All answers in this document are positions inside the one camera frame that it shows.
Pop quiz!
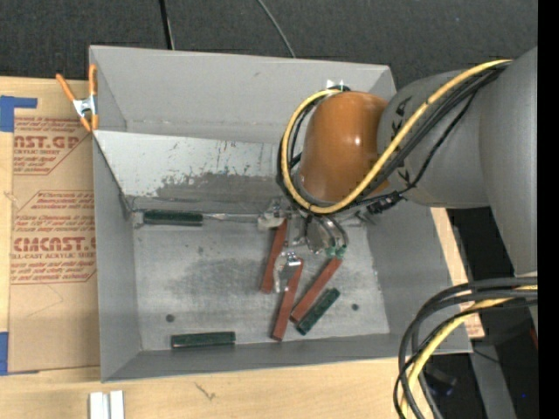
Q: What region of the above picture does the black cylinder on white bracket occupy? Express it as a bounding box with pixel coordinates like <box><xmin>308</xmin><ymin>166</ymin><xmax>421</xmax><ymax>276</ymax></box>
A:
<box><xmin>354</xmin><ymin>191</ymin><xmax>402</xmax><ymax>227</ymax></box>

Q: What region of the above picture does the brown cardboard board red print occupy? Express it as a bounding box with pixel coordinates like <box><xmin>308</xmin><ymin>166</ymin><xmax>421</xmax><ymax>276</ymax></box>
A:
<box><xmin>0</xmin><ymin>75</ymin><xmax>486</xmax><ymax>377</ymax></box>

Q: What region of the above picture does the dark green flat block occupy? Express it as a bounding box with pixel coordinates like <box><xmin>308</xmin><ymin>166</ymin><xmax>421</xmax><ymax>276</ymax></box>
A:
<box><xmin>295</xmin><ymin>287</ymin><xmax>342</xmax><ymax>336</ymax></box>
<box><xmin>170</xmin><ymin>331</ymin><xmax>238</xmax><ymax>349</ymax></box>
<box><xmin>142</xmin><ymin>209</ymin><xmax>204</xmax><ymax>227</ymax></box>

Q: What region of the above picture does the red-brown flat block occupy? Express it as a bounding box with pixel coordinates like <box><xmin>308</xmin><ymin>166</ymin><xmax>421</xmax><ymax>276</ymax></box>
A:
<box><xmin>260</xmin><ymin>218</ymin><xmax>290</xmax><ymax>295</ymax></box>
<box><xmin>289</xmin><ymin>257</ymin><xmax>343</xmax><ymax>324</ymax></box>
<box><xmin>270</xmin><ymin>261</ymin><xmax>305</xmax><ymax>343</ymax></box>

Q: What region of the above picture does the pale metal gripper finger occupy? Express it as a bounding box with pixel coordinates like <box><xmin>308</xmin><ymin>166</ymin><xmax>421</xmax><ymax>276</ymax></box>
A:
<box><xmin>257</xmin><ymin>201</ymin><xmax>288</xmax><ymax>232</ymax></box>
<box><xmin>273</xmin><ymin>252</ymin><xmax>304</xmax><ymax>295</ymax></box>

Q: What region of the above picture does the grey metal bin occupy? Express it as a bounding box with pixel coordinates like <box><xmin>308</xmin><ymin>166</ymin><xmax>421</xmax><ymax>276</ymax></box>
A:
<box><xmin>88</xmin><ymin>45</ymin><xmax>473</xmax><ymax>383</ymax></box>

